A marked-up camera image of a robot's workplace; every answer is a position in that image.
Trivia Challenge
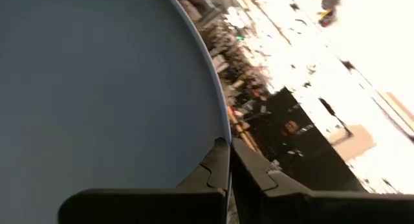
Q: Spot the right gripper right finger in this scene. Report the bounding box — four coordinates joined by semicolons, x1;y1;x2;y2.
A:
232;137;414;224

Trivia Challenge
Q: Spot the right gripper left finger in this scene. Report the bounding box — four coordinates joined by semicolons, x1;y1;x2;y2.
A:
58;137;232;224

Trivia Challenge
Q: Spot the large grey plate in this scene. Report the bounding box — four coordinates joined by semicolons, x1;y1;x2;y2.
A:
0;0;232;224

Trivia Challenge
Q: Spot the black panel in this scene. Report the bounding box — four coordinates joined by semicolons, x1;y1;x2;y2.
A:
252;86;368;194

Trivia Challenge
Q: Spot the black ceiling cable reel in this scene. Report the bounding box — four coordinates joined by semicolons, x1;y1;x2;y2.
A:
318;0;344;27

